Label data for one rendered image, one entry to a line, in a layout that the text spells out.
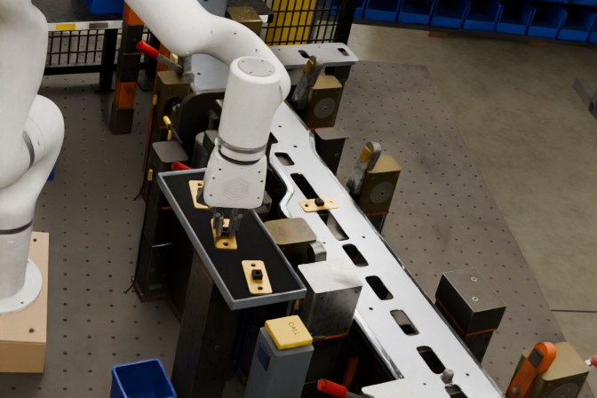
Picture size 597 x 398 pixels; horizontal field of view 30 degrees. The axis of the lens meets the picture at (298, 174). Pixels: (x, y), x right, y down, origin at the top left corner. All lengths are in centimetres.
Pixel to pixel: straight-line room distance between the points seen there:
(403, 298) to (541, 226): 226
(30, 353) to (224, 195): 60
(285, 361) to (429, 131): 166
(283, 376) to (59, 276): 85
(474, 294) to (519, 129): 283
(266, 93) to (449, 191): 141
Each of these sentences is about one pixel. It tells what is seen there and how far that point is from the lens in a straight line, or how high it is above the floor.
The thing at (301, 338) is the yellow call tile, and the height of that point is 116.
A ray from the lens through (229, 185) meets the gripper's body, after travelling 188.
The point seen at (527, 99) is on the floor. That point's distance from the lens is 528.
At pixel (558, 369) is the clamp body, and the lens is 209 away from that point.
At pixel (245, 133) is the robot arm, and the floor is 140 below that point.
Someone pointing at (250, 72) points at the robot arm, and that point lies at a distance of 177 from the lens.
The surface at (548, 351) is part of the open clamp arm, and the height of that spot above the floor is 111.
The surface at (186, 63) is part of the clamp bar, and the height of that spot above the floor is 110.
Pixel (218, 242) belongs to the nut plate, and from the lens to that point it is 195.
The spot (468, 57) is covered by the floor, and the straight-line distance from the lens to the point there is 550.
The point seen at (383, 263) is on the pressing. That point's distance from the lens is 227.
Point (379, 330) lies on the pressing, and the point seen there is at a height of 100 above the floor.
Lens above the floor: 236
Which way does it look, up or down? 33 degrees down
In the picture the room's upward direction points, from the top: 13 degrees clockwise
